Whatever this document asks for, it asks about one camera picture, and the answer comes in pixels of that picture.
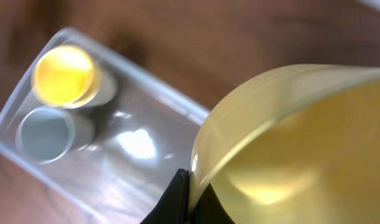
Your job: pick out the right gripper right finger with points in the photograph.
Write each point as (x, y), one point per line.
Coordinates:
(209, 209)

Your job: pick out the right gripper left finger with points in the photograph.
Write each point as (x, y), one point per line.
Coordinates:
(172, 206)

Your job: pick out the grey plastic cup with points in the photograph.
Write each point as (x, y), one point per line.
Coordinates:
(46, 134)

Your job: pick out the yellow plastic cup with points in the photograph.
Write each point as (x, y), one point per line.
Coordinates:
(69, 77)

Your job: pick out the clear plastic storage box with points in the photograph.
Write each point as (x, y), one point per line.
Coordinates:
(142, 137)

